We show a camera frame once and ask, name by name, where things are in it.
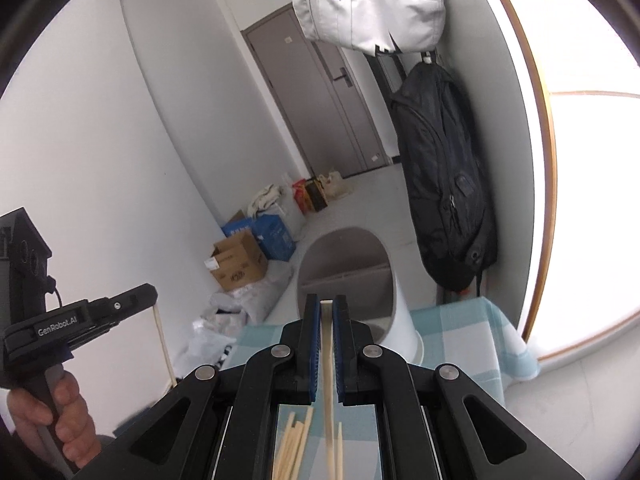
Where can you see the red package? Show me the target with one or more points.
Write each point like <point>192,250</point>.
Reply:
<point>301,195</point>

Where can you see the black backpack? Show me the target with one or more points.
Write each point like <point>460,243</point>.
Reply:
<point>440,175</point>

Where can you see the white plastic bags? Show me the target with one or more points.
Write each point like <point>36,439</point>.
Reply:
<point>245,300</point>

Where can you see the blue cardboard box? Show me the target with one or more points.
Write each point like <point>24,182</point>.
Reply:
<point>272,237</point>

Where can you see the blue checked tablecloth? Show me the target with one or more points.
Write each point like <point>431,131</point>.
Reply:
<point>465,340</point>

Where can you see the person's left hand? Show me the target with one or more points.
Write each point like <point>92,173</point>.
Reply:
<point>75,420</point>

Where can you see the brown cardboard box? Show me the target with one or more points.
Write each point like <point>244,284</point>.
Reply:
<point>240,260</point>

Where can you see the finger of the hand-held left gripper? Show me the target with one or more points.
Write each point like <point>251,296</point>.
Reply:
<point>130,300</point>

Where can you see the white backpack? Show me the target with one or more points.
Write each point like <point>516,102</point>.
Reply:
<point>370,5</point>

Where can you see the gold-framed window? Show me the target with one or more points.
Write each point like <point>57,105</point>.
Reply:
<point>590,160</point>

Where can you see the grey door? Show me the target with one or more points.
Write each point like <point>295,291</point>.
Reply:
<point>320,100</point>

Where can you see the white cloth bundle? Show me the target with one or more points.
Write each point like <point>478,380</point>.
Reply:
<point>264,199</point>

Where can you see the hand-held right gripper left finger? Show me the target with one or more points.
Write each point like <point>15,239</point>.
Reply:
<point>314,360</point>

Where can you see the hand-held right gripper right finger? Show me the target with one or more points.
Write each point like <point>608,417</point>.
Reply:
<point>338,360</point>

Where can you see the white utensil holder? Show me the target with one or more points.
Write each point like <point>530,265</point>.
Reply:
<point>400,320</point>

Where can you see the beige tote bag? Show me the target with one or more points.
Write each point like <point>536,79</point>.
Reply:
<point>336,186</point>

